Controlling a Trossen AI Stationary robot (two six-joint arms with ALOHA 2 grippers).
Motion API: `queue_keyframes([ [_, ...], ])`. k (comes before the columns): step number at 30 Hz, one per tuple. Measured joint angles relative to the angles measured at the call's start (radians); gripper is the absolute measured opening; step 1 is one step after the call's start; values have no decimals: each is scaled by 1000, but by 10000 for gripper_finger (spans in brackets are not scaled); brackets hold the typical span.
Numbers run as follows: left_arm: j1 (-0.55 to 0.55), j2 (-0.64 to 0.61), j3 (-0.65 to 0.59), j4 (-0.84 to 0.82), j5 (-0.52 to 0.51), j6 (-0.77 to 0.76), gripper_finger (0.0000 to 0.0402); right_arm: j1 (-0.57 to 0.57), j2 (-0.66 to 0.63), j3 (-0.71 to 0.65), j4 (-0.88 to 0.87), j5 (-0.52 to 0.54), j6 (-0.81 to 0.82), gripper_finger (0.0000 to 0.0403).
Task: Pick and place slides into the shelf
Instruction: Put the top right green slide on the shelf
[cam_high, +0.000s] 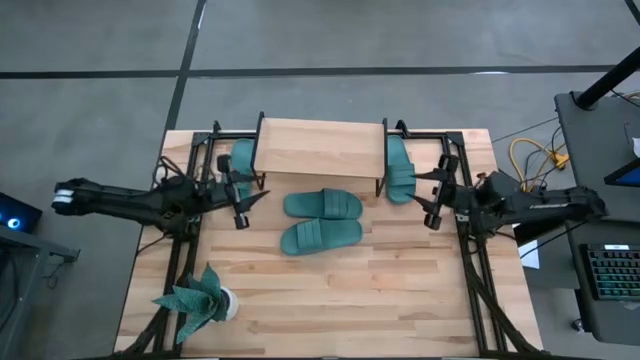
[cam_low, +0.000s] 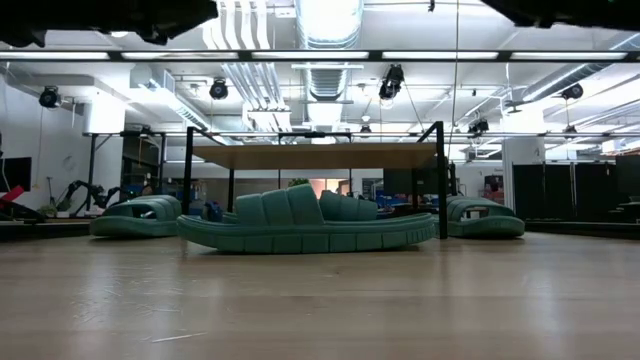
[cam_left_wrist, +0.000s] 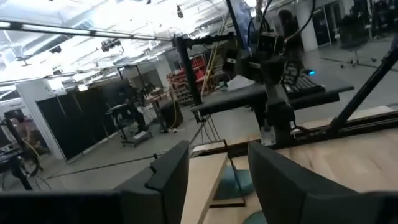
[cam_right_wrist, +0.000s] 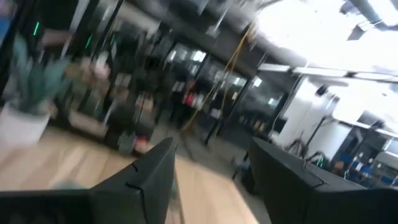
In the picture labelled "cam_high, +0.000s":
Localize artificial green plant white pot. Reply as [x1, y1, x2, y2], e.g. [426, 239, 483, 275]
[152, 263, 240, 345]

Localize black cable loop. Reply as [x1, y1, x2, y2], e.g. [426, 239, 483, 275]
[152, 155, 176, 194]

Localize wooden shelf with black frame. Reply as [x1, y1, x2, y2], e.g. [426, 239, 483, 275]
[249, 112, 390, 199]

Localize black aluminium rig frame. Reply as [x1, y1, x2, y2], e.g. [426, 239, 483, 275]
[113, 119, 546, 360]

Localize grey desk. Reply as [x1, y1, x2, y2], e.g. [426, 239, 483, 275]
[553, 91, 640, 346]

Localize green rubber slide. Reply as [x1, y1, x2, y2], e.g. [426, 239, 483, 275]
[385, 134, 418, 205]
[279, 218, 364, 257]
[229, 138, 257, 199]
[282, 188, 364, 221]

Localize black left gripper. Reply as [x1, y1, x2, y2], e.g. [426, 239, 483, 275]
[209, 154, 272, 231]

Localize black backlit keyboard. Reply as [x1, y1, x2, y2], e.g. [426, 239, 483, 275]
[579, 243, 640, 302]

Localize thin black floor cable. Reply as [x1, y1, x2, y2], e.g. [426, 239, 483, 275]
[492, 117, 559, 145]

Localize grey metal desk stand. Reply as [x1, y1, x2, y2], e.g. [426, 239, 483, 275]
[0, 223, 81, 360]

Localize black computer case lit fan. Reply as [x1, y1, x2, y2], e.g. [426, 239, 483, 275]
[0, 192, 44, 234]

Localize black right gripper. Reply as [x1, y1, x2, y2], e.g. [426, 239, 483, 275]
[412, 154, 469, 231]

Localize yellow cable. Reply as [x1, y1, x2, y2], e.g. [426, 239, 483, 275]
[508, 138, 570, 194]

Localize black pole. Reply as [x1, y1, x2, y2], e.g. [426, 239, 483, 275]
[574, 47, 640, 110]

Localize white paper sheet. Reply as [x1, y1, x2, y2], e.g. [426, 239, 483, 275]
[518, 238, 542, 271]

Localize monitor with blue screen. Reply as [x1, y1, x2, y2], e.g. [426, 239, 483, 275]
[603, 157, 640, 188]

